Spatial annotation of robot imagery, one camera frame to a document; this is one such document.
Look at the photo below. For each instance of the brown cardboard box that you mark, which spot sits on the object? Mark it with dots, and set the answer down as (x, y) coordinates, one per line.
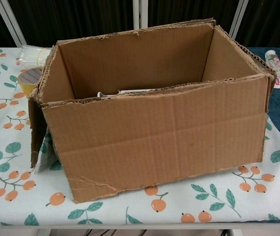
(154, 142)

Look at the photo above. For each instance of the flat white grey box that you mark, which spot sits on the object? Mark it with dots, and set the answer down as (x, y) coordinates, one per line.
(130, 92)

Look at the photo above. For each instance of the yellowish packing tape roll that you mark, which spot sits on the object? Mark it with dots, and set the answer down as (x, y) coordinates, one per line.
(28, 81)

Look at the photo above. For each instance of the bundle of white straws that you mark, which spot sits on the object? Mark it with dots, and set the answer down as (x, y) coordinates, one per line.
(30, 56)

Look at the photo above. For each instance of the fruit and leaf print tablecloth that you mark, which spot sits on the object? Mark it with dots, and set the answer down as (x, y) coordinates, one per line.
(19, 196)

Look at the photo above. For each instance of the white metal frame post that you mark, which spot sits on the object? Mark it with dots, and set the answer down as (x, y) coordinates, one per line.
(140, 12)
(238, 17)
(8, 22)

